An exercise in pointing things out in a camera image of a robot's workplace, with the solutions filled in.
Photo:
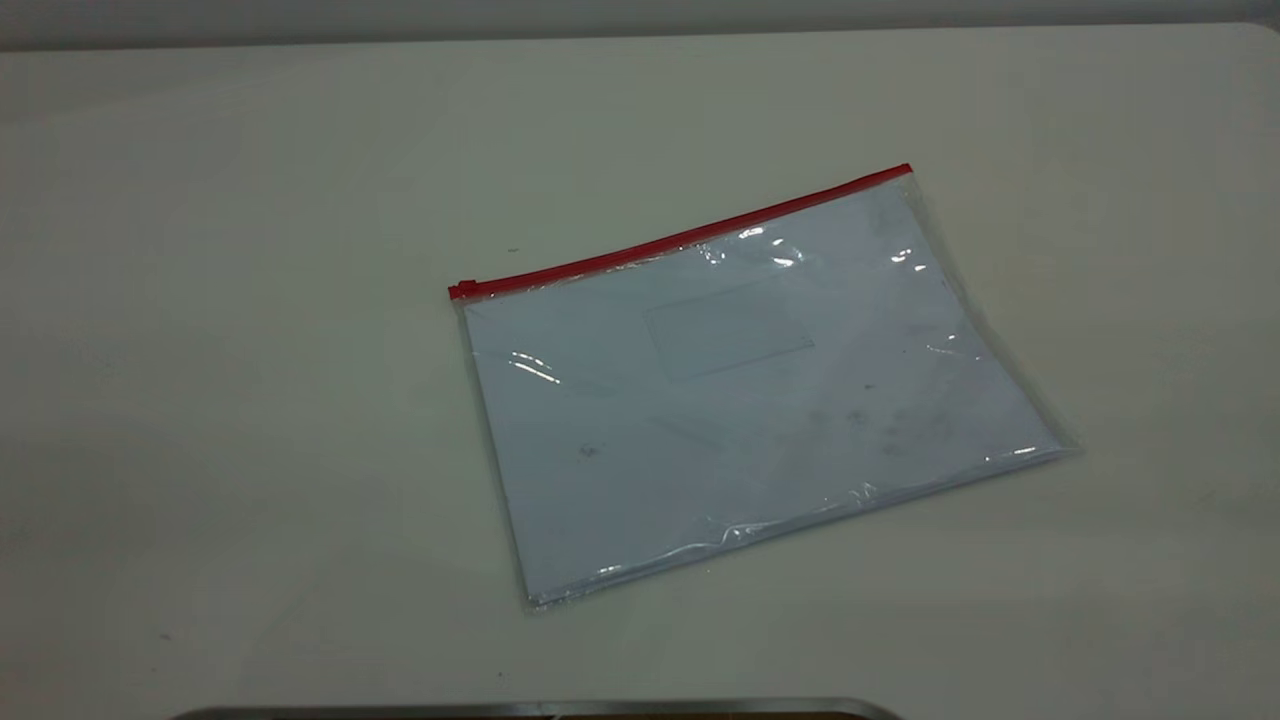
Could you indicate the transparent bag with red zipper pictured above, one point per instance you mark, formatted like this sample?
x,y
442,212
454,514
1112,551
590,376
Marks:
x,y
750,400

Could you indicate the red zipper slider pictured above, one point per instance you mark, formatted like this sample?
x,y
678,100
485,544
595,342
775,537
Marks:
x,y
462,290

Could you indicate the silver metal rim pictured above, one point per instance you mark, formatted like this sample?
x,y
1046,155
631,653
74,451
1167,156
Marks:
x,y
540,710

